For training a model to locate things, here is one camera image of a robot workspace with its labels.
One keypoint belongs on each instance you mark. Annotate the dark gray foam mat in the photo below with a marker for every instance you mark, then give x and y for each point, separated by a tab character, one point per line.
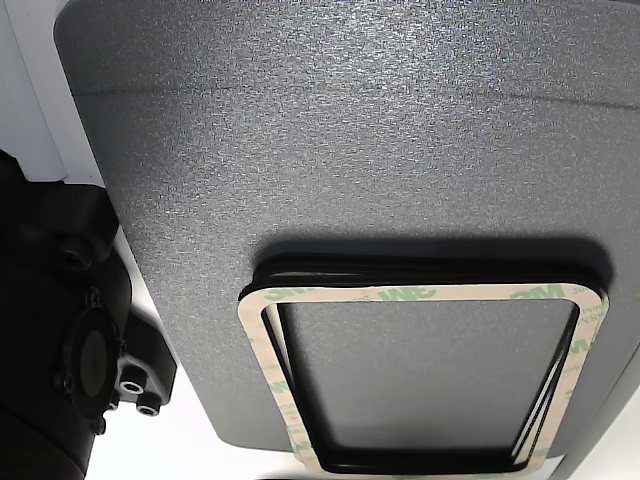
350	150

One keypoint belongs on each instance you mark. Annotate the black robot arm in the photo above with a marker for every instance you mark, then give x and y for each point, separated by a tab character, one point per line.
45	300

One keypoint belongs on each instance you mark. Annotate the rectangular frame with tape liner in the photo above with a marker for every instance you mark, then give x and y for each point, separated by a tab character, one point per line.
460	293
400	276

